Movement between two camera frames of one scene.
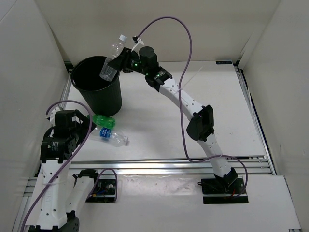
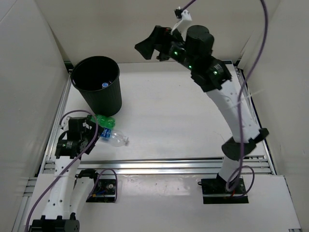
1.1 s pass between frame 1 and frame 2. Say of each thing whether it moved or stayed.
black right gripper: moved
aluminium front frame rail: stayed
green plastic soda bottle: stayed
